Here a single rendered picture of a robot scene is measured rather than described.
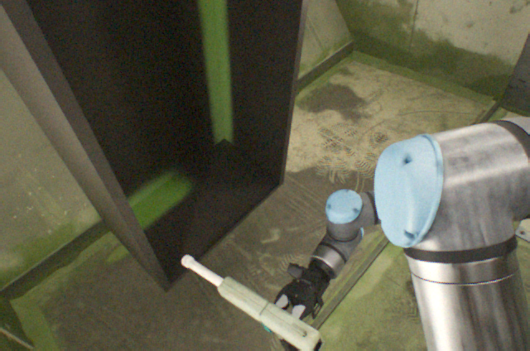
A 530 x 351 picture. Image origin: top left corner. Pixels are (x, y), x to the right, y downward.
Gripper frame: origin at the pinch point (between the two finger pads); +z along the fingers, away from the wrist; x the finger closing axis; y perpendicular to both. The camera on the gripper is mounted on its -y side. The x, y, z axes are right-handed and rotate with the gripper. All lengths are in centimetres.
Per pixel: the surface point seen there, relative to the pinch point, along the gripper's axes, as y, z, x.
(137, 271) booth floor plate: 41, 3, 100
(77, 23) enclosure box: -72, -13, 44
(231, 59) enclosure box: -42, -54, 46
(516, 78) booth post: 47, -206, -10
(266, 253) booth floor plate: 52, -40, 56
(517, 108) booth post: 67, -206, -12
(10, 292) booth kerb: 25, 45, 134
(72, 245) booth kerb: 25, 14, 130
